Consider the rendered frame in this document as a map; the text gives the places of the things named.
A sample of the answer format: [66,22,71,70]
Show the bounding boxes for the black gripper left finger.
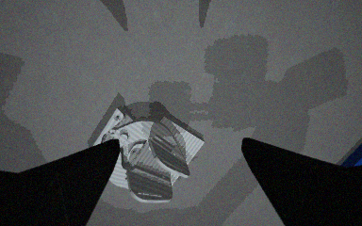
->
[0,138,120,226]

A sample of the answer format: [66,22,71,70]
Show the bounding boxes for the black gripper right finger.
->
[241,137,362,226]

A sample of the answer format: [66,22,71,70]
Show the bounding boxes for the blue flat bar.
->
[340,143,362,168]

